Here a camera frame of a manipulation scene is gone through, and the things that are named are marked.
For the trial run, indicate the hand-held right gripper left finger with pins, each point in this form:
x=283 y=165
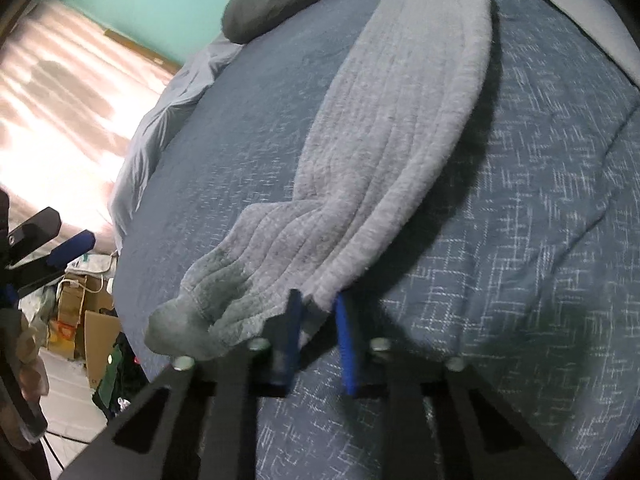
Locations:
x=294 y=330

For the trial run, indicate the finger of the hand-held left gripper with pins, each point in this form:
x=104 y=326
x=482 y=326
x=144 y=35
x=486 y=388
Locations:
x=75 y=247
x=35 y=230

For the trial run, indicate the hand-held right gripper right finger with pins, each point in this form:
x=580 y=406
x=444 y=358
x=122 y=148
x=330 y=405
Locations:
x=347 y=345

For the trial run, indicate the grey fleece pants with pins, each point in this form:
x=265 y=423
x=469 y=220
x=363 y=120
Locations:
x=400 y=135

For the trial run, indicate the person's left hand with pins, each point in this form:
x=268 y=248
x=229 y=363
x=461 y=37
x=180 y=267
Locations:
x=30 y=345

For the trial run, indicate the white plastic bag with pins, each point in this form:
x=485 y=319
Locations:
x=92 y=262

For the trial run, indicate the clear plastic bag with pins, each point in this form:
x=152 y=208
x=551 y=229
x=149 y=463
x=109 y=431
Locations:
x=37 y=305

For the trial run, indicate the yellow bag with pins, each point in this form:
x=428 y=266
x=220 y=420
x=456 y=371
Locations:
x=62 y=337

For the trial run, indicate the light grey blanket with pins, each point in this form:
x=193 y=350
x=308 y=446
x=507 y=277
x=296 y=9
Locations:
x=150 y=150

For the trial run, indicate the blue patterned bedspread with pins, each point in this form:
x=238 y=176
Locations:
x=525 y=260

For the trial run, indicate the dark grey long pillow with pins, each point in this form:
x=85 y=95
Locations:
x=280 y=5

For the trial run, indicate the wooden window frame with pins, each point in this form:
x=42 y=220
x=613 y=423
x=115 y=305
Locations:
x=145 y=52

